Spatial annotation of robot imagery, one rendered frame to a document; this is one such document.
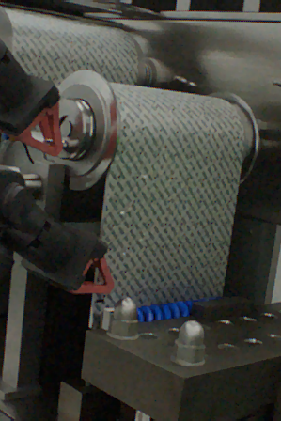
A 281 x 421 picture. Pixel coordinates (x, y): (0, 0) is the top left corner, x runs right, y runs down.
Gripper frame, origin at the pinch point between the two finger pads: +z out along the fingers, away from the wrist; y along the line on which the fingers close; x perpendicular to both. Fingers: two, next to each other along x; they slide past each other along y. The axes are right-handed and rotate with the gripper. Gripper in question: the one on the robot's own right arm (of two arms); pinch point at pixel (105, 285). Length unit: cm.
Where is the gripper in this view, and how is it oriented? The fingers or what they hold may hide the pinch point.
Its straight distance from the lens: 93.4
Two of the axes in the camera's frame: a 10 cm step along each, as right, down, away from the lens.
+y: 6.6, 1.9, -7.2
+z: 5.7, 4.9, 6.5
